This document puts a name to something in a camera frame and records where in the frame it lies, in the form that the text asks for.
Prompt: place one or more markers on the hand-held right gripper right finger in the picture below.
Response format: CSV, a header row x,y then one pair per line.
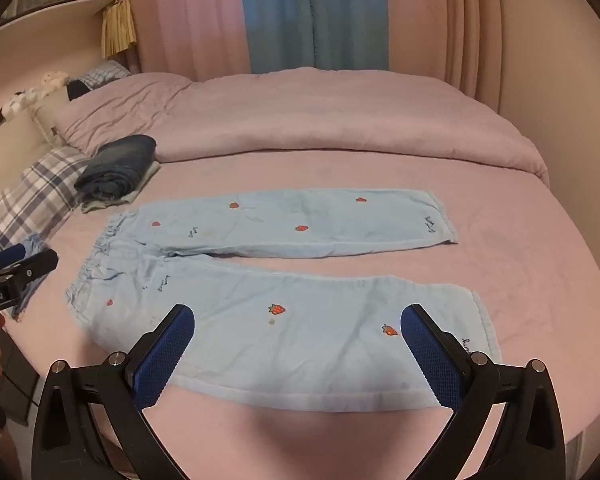
x,y
430,355

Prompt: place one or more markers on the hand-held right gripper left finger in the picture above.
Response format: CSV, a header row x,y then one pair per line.
x,y
165,355

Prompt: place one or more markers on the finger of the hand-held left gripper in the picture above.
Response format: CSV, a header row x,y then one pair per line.
x,y
5,255
32,266

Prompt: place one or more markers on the light blue strawberry print pants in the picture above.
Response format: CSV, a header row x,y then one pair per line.
x,y
305,340

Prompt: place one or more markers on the small light blue cloth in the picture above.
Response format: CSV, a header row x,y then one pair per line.
x,y
24,307

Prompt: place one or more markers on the plaid pillow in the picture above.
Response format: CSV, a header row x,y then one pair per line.
x,y
35,190
105,74

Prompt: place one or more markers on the folded pale green cloth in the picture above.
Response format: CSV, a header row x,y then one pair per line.
x,y
105,205

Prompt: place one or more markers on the folded dark blue jeans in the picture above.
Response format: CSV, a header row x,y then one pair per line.
x,y
115,165

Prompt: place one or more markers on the pink bed sheet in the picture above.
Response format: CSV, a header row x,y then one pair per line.
x,y
530,260

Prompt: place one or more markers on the black and white plush toy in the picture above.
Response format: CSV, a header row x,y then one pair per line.
x,y
15,105

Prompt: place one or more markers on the yellow tassel hanging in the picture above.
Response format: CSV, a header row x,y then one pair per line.
x,y
120,25

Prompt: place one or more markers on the pink duvet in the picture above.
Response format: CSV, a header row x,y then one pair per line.
x,y
330,115

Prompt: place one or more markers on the pink curtain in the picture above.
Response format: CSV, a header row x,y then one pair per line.
x,y
445,20
190,15

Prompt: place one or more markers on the blue curtain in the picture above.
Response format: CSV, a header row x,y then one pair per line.
x,y
310,10

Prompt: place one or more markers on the beige wall shelf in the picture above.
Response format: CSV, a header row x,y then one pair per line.
x,y
50,15

